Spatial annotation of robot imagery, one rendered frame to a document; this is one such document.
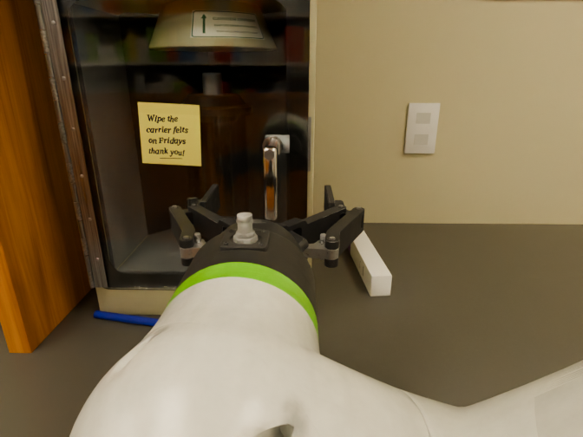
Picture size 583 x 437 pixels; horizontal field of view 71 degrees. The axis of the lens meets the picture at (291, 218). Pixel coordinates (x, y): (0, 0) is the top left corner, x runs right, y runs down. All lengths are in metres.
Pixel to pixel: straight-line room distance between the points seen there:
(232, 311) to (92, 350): 0.46
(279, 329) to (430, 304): 0.53
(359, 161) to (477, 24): 0.37
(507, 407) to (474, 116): 0.90
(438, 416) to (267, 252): 0.12
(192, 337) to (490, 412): 0.12
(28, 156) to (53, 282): 0.18
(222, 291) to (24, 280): 0.45
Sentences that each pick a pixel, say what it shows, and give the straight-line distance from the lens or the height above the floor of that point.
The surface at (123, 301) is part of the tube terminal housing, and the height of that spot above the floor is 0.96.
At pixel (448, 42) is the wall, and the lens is 1.01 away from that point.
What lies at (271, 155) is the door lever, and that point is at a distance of 0.47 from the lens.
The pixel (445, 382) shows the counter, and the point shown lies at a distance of 0.56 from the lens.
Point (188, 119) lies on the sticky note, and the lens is 0.53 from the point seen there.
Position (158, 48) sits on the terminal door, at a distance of 0.54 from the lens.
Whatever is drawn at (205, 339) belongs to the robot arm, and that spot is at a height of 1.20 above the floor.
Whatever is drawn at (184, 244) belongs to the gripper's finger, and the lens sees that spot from 0.36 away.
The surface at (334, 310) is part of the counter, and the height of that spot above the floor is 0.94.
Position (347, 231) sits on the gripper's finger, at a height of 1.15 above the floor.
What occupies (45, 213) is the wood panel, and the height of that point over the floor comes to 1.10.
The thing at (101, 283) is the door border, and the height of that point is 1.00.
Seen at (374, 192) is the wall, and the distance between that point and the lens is 1.01.
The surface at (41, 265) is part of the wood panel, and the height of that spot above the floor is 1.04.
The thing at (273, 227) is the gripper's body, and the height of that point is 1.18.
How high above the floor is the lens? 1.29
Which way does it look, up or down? 21 degrees down
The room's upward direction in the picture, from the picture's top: straight up
